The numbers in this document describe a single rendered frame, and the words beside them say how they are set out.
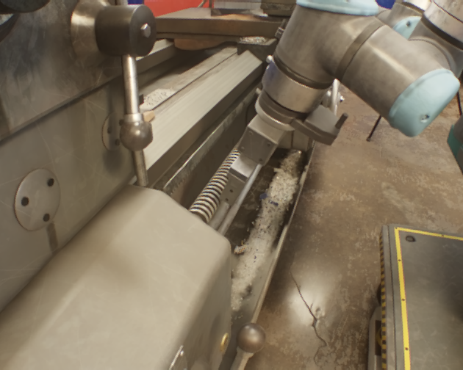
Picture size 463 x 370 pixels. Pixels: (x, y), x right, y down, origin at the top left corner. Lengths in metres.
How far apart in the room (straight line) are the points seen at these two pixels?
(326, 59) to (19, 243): 0.38
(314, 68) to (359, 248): 1.29
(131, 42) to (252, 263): 0.75
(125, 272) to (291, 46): 0.32
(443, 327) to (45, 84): 1.01
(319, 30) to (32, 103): 0.31
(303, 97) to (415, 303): 0.75
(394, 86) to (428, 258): 0.89
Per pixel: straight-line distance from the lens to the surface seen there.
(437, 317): 1.09
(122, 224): 0.42
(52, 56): 0.32
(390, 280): 1.12
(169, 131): 0.62
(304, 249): 1.62
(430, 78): 0.42
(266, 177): 1.30
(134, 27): 0.32
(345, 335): 1.36
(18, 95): 0.30
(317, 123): 0.52
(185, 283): 0.41
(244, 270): 0.95
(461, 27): 0.54
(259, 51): 1.10
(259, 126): 0.51
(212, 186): 0.65
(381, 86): 0.42
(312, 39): 0.45
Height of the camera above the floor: 1.09
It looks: 33 degrees down
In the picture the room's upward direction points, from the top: straight up
